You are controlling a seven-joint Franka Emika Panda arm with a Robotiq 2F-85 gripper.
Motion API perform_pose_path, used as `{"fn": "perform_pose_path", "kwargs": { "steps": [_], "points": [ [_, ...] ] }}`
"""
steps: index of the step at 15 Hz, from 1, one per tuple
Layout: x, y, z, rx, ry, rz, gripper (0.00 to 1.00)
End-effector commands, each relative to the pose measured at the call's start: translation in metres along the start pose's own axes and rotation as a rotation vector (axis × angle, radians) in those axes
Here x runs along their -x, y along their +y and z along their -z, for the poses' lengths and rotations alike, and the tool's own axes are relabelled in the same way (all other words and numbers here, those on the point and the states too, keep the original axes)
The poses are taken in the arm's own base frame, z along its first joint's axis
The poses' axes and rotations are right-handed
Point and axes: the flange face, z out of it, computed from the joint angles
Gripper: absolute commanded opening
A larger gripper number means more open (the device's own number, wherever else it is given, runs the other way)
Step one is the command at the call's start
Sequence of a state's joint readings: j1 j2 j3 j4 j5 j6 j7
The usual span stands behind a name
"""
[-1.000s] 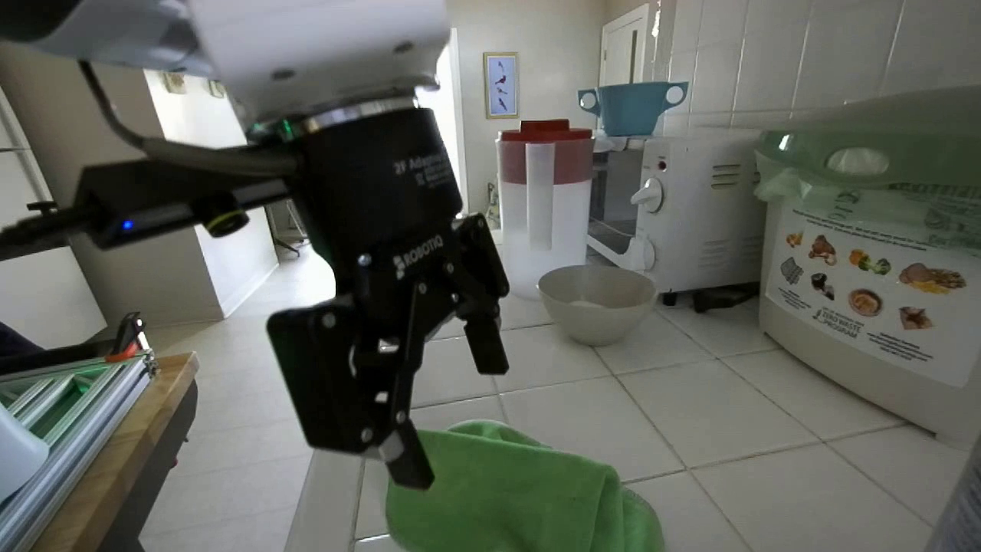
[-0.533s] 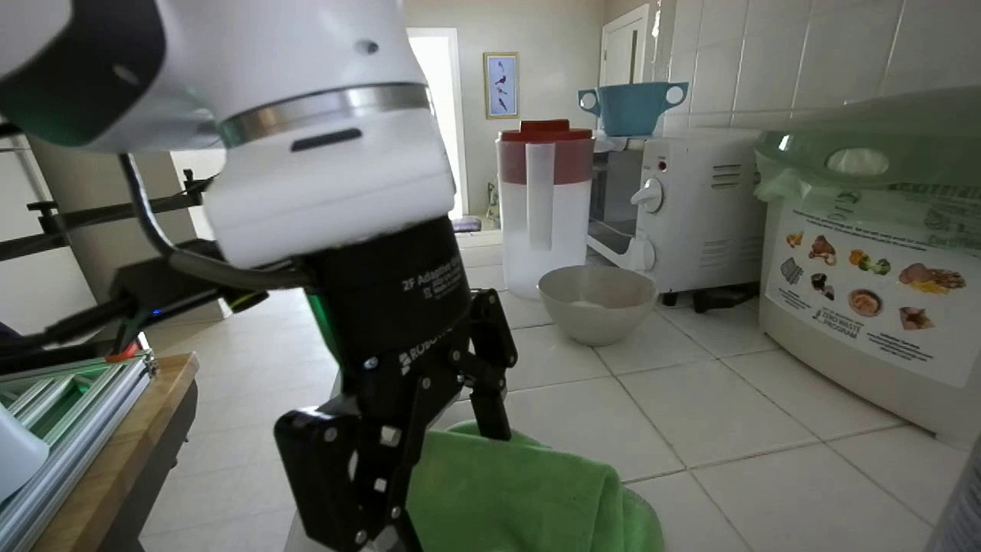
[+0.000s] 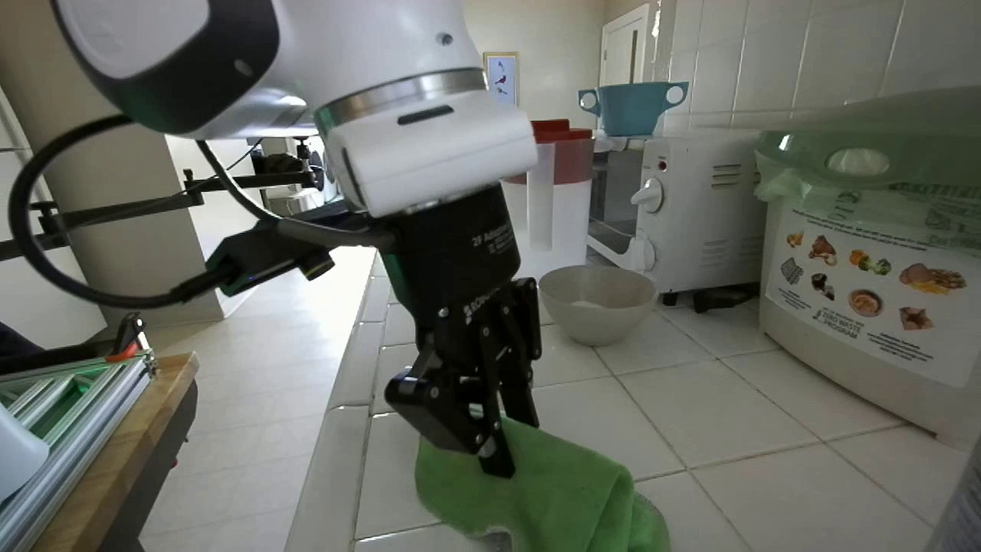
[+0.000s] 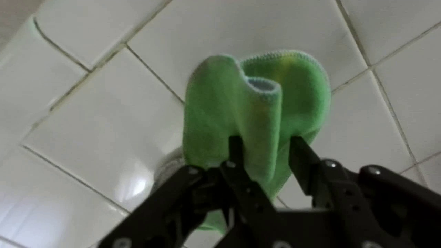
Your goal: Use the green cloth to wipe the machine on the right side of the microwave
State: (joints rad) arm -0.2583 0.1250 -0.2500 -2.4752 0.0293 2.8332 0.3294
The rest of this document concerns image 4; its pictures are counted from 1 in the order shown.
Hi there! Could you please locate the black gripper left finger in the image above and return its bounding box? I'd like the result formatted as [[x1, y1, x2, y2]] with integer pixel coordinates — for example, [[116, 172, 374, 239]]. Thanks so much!
[[98, 134, 277, 248]]

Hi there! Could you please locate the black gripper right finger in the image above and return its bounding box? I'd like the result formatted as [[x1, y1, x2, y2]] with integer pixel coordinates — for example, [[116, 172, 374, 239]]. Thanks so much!
[[288, 134, 441, 248]]

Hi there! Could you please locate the green cloth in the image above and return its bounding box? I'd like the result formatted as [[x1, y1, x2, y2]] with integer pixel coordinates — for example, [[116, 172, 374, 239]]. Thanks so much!
[[182, 48, 332, 231]]

